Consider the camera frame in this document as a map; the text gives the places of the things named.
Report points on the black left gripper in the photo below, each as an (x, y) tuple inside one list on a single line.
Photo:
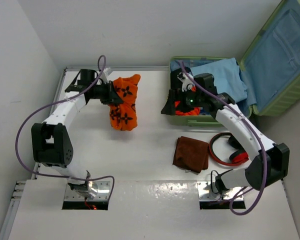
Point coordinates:
[(112, 97)]

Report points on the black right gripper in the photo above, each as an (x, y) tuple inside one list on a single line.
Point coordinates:
[(169, 107)]

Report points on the orange black patterned cloth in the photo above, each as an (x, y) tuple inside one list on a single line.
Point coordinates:
[(123, 116)]

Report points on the black pouch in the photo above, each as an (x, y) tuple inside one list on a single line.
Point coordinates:
[(174, 82)]

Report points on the plain orange cloth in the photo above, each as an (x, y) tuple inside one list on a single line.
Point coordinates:
[(190, 111)]

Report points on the light blue garment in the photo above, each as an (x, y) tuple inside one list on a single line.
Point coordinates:
[(226, 73)]

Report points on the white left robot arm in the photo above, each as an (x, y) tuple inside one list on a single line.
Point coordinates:
[(51, 142)]

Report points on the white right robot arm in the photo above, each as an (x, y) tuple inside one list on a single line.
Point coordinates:
[(269, 160)]

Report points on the brown folded towel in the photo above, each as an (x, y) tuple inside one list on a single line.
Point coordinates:
[(191, 154)]

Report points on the red black headphones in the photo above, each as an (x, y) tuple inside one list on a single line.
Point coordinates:
[(225, 149)]

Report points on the green suitcase blue lining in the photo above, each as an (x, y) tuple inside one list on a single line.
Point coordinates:
[(270, 68)]

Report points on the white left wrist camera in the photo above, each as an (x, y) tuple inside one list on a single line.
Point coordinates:
[(104, 76)]

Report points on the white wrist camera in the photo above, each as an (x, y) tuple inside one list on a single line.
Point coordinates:
[(187, 84), (104, 76)]

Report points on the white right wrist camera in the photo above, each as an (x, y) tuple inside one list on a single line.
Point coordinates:
[(187, 84)]

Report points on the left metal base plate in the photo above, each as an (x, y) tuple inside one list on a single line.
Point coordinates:
[(100, 191)]

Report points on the metal base plate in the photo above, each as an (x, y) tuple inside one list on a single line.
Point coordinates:
[(100, 191), (206, 195)]

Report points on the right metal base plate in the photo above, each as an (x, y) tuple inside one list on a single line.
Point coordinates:
[(206, 195)]

